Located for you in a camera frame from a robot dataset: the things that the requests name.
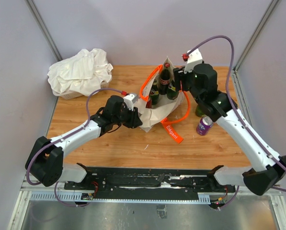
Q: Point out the canvas tote bag orange handles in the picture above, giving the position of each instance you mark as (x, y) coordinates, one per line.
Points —
(159, 113)

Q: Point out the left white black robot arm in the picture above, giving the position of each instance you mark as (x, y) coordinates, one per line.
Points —
(45, 163)

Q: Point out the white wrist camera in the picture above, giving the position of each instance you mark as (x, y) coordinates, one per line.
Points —
(130, 99)
(192, 59)

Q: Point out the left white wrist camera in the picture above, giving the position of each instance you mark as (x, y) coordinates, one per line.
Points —
(130, 99)

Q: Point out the right aluminium frame post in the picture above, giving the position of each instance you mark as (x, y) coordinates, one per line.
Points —
(257, 32)

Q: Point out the cola glass bottle red cap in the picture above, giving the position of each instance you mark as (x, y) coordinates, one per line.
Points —
(165, 82)

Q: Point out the purple soda can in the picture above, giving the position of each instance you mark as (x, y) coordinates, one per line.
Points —
(204, 125)

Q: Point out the aluminium frame post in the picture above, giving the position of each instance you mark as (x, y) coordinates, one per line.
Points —
(257, 32)
(44, 29)

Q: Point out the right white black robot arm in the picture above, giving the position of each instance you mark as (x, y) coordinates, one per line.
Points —
(267, 166)

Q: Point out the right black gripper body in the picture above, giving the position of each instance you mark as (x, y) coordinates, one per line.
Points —
(185, 78)

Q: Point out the white crumpled cloth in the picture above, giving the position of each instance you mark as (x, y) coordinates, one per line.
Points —
(83, 73)

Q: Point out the green bottle gold foil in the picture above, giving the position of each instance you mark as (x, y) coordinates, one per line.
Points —
(199, 112)

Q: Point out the left aluminium frame post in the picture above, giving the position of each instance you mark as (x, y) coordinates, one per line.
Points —
(44, 29)

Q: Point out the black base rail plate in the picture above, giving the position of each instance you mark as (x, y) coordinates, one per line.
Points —
(149, 185)

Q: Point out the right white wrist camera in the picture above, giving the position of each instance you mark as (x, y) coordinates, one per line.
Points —
(192, 59)

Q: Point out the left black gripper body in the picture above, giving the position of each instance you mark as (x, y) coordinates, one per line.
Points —
(127, 117)

